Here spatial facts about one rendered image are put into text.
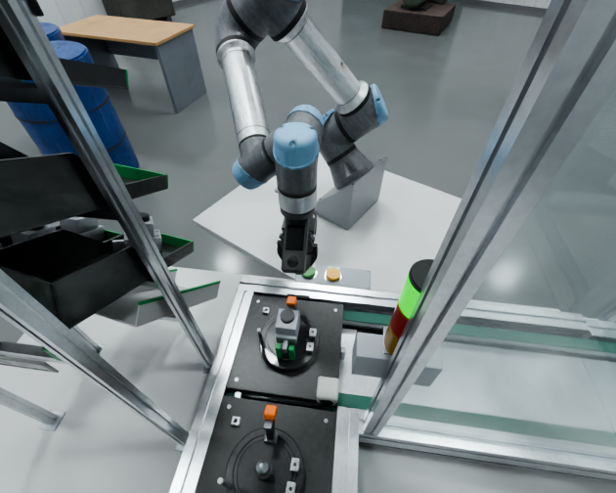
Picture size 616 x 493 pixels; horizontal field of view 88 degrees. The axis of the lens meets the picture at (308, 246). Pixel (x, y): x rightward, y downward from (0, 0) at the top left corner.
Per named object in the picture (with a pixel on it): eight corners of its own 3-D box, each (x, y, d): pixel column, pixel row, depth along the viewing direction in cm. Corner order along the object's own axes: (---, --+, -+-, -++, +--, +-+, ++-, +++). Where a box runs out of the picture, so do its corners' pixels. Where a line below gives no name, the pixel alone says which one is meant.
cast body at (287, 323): (282, 317, 74) (280, 300, 69) (300, 319, 73) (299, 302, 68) (274, 351, 68) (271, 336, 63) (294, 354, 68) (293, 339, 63)
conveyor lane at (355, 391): (257, 315, 93) (252, 296, 85) (567, 352, 85) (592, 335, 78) (227, 425, 74) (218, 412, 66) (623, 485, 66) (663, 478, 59)
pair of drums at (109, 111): (90, 121, 351) (34, 15, 280) (169, 158, 302) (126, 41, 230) (11, 155, 307) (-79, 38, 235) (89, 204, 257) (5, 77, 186)
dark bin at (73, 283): (140, 238, 68) (137, 204, 65) (194, 251, 66) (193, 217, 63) (-15, 306, 43) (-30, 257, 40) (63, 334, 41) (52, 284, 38)
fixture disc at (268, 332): (267, 312, 81) (266, 308, 79) (322, 319, 80) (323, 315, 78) (253, 367, 71) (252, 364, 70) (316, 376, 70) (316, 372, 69)
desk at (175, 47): (121, 78, 432) (96, 14, 379) (209, 91, 404) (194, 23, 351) (83, 99, 388) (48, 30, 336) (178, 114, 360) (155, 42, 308)
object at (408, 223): (302, 145, 161) (302, 140, 158) (488, 215, 126) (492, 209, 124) (194, 225, 122) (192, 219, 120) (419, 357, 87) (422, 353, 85)
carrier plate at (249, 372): (253, 297, 86) (252, 293, 84) (343, 308, 84) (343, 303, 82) (226, 390, 70) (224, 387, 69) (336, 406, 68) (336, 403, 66)
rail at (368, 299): (245, 295, 97) (241, 274, 89) (558, 332, 89) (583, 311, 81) (241, 311, 94) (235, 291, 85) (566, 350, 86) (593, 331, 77)
